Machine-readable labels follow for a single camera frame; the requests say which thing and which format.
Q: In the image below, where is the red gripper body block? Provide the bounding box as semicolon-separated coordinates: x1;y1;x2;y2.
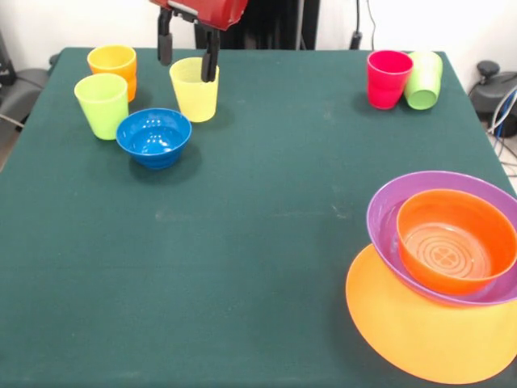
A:
148;0;250;32

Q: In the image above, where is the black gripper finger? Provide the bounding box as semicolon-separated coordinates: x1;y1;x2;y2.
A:
200;24;221;84
157;7;174;67

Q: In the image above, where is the yellow cup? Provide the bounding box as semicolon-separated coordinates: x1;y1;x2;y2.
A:
169;57;221;123

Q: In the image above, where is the red cup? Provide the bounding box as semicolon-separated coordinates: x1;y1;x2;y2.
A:
366;49;415;110

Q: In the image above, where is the purple bowl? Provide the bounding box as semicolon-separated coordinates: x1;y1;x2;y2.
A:
366;170;517;306

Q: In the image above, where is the small orange-red bowl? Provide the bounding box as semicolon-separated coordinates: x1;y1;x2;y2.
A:
396;188;517;296

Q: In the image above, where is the large orange bowl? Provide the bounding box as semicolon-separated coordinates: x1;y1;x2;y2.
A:
345;242;517;385

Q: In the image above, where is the light green cup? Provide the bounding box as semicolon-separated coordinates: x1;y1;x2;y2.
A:
74;73;129;141

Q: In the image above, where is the blue bowl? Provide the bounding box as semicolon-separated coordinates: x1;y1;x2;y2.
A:
116;108;193;170

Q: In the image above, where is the black office chair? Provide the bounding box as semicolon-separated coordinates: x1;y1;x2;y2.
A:
0;32;50;130
470;60;517;119

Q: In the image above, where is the dark green tablecloth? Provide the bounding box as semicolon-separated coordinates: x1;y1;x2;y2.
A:
0;47;517;388

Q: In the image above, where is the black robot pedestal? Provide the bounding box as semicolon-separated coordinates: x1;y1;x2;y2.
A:
192;0;320;50

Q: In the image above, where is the black cable with plug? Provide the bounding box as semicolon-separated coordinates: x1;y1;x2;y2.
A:
349;0;364;52

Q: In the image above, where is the tangle of floor cables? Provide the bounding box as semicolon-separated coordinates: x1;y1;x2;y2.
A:
486;86;517;167

